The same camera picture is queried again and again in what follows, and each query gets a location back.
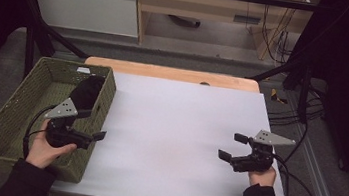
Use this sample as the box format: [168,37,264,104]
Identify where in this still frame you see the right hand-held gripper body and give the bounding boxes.
[229,126,298,180]

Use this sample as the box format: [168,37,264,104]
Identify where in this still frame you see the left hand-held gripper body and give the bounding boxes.
[40,94,100,152]

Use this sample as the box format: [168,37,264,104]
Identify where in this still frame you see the black cloth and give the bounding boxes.
[68,72,108,114]

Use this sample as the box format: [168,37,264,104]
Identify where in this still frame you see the green woven basket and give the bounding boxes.
[0,50,120,187]

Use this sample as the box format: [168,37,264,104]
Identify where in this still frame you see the person's right hand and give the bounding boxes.
[246,163,279,189]

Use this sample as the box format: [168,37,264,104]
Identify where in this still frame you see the person's left hand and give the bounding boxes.
[24,117,81,173]

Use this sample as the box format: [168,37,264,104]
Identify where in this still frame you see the white basket label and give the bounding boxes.
[76,66,92,75]

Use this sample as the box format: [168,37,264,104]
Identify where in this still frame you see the yellow black tape piece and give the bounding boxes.
[269,88,290,105]

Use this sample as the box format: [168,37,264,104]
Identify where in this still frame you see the white table mat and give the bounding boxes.
[49,65,307,196]

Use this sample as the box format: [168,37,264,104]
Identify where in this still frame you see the wooden desk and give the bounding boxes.
[128,0,324,68]

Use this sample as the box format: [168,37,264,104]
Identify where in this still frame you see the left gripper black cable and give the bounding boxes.
[20,101,59,162]

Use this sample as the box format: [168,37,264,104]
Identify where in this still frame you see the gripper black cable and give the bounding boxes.
[267,153,324,196]
[20,101,59,162]

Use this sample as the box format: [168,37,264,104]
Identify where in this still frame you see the black floor cables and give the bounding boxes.
[266,78,329,132]

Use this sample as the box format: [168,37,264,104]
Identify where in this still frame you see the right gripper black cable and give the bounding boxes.
[267,153,324,196]

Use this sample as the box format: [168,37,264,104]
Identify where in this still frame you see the aluminium rail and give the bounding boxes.
[284,124,349,196]

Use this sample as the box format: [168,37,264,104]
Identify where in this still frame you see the hanging black cables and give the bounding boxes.
[257,2,299,66]

